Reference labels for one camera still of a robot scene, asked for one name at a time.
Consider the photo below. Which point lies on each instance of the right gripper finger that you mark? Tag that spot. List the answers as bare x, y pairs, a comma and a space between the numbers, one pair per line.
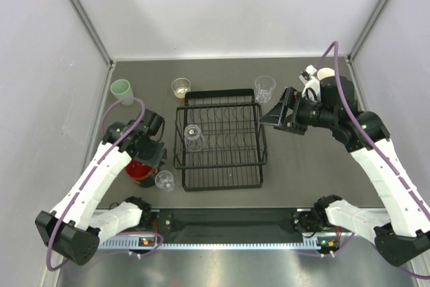
277, 110
277, 122

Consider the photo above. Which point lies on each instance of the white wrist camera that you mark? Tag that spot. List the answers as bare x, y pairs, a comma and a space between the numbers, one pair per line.
311, 83
152, 123

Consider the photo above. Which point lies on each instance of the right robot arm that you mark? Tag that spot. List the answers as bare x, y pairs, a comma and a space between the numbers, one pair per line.
403, 232

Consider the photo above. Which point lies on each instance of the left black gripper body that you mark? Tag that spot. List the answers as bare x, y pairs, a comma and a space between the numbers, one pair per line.
152, 154

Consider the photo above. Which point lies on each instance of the mint green plastic cup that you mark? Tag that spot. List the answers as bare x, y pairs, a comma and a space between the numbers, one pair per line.
122, 90

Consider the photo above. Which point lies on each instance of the red and black skull mug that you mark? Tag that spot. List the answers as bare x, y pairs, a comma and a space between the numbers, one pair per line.
141, 174

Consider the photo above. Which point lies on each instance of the small clear glass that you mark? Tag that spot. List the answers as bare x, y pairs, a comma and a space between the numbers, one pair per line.
164, 180
193, 138

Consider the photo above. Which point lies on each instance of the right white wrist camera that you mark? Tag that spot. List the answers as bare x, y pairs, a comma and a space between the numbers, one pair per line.
311, 83

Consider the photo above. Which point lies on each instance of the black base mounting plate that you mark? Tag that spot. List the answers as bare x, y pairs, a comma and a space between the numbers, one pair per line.
226, 225

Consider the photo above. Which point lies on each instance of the clear faceted glass tumbler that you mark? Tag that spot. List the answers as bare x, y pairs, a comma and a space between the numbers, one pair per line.
264, 86

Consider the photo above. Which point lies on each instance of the light blue ceramic mug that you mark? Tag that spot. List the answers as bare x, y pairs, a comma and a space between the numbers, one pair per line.
324, 73

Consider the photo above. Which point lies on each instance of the slotted aluminium cable duct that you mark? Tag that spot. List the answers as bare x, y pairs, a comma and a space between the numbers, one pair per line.
145, 243

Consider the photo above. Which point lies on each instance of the black wire dish rack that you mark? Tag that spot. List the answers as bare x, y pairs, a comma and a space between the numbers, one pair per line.
235, 148

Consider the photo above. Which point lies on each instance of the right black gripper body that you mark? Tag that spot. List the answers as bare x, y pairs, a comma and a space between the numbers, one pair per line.
295, 102

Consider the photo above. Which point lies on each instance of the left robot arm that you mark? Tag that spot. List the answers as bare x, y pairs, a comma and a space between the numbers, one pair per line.
71, 228

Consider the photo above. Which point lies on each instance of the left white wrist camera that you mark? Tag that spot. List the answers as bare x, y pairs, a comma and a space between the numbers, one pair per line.
152, 123

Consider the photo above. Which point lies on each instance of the small steel cup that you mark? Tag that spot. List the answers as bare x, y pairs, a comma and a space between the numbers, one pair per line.
180, 87

